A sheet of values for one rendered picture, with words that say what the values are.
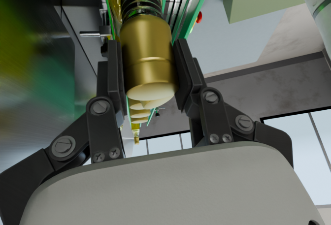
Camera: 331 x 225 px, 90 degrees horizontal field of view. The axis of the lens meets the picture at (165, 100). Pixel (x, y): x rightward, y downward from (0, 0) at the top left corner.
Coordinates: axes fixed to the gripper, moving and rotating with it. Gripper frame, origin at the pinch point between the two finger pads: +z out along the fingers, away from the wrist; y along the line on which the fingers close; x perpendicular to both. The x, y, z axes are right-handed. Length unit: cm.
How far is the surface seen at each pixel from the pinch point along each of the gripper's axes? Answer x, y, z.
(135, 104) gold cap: -9.6, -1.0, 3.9
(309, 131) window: -214, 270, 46
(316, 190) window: -243, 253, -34
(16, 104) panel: -6.6, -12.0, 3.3
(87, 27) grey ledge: -21.0, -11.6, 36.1
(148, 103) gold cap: -4.8, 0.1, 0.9
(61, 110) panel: -15.8, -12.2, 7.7
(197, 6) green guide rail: -8.4, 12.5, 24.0
